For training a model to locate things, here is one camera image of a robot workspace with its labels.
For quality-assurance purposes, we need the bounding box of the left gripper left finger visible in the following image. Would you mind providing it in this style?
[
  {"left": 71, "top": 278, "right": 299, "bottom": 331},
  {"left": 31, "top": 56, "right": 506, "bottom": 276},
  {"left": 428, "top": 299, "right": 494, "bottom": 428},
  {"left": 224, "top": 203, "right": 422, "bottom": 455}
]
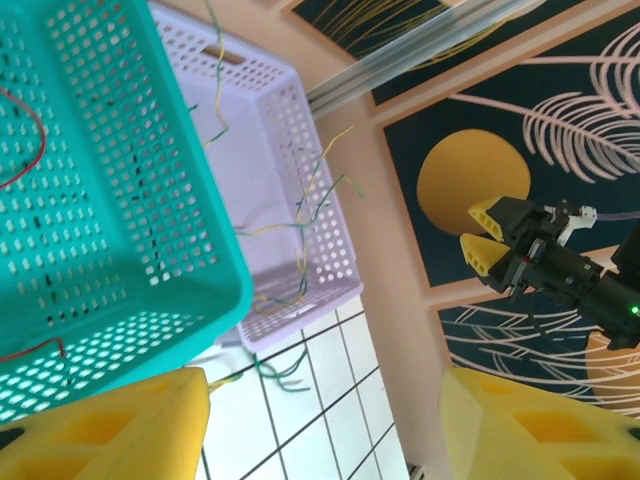
[{"left": 0, "top": 367, "right": 211, "bottom": 480}]

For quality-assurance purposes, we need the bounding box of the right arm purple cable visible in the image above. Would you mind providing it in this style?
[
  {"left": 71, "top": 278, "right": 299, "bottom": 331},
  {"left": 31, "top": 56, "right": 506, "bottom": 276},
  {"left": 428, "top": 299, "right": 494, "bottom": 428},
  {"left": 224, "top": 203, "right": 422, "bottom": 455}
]
[{"left": 594, "top": 211, "right": 640, "bottom": 225}]

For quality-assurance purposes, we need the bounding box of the bundle of coloured wires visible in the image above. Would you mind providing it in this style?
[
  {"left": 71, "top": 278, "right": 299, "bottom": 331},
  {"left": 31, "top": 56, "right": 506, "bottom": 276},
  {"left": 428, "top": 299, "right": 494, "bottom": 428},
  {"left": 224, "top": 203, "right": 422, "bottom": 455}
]
[{"left": 254, "top": 173, "right": 366, "bottom": 316}]

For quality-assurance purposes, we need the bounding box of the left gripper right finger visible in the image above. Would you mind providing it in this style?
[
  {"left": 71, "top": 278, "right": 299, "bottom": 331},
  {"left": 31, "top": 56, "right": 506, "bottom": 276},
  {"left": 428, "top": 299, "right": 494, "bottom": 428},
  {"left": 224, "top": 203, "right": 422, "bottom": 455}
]
[{"left": 442, "top": 368, "right": 640, "bottom": 480}]

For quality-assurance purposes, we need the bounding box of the yellow cable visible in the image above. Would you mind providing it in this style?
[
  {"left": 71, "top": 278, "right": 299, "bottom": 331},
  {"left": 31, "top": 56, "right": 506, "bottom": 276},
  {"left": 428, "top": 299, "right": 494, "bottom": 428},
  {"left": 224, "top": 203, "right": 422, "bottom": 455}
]
[
  {"left": 234, "top": 124, "right": 356, "bottom": 274},
  {"left": 203, "top": 0, "right": 231, "bottom": 149}
]

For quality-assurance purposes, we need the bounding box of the green cable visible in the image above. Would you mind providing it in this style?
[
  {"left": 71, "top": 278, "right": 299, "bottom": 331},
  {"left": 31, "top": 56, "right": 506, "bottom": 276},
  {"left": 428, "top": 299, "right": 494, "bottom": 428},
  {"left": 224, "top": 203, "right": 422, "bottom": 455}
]
[{"left": 249, "top": 349, "right": 311, "bottom": 394}]

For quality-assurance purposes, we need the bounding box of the teal plastic basket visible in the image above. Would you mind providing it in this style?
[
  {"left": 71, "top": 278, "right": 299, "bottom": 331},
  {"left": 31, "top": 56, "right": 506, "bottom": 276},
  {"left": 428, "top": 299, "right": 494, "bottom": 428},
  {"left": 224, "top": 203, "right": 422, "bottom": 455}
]
[{"left": 0, "top": 0, "right": 256, "bottom": 426}]

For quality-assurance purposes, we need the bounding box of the purple plastic basket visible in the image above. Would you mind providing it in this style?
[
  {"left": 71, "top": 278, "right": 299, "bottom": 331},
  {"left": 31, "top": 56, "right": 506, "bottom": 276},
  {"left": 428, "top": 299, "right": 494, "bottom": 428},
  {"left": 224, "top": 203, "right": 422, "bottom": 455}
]
[{"left": 147, "top": 0, "right": 365, "bottom": 351}]

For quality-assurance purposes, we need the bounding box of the red cable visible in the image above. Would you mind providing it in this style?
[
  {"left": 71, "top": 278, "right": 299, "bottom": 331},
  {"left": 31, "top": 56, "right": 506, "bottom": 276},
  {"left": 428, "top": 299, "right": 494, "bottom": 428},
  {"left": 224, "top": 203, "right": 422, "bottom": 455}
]
[{"left": 0, "top": 87, "right": 66, "bottom": 364}]

